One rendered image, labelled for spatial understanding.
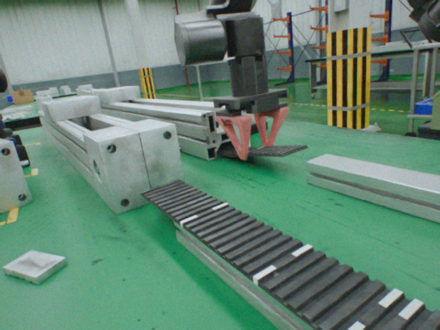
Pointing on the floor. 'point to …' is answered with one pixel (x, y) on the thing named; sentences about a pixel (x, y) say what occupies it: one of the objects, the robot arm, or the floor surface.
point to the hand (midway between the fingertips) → (255, 150)
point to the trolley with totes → (420, 111)
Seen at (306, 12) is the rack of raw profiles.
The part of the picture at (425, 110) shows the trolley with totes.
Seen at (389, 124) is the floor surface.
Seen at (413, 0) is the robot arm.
